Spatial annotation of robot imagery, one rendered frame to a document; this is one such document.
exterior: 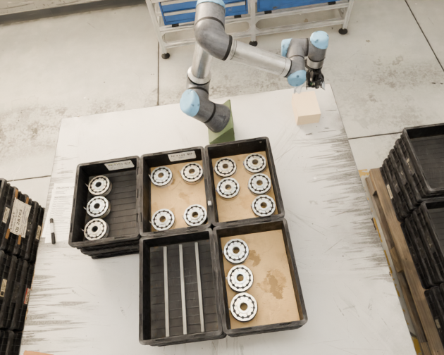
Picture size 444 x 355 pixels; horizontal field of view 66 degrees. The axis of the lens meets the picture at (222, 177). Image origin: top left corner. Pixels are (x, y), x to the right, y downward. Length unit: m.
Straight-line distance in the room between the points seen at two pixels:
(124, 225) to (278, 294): 0.73
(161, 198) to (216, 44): 0.72
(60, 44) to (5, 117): 0.95
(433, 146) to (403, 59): 1.32
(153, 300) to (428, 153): 1.67
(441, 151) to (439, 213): 0.36
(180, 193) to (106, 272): 0.50
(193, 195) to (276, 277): 0.51
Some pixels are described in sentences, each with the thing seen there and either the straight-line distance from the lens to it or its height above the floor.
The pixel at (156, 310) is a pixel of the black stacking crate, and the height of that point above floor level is 0.83.
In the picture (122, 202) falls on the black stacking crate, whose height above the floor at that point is 0.83.
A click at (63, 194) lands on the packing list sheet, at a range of 1.97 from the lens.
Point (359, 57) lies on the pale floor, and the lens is 3.37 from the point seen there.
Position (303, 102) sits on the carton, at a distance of 1.92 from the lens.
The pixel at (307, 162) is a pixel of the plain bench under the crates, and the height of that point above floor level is 0.70.
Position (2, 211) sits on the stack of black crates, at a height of 0.54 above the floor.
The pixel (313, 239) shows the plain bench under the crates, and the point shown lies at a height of 0.70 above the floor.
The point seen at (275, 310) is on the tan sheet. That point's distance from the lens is 1.41.
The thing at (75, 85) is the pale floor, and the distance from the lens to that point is 3.53.
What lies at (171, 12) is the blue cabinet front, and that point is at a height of 0.44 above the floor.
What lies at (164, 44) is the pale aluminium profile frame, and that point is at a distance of 3.34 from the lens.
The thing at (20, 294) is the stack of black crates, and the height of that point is 0.26.
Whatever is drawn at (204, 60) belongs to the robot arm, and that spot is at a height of 1.15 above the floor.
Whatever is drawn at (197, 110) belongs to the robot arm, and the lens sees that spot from 1.66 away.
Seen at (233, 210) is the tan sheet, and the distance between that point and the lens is 1.52.
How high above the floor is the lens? 2.23
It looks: 61 degrees down
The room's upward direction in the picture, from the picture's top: 12 degrees counter-clockwise
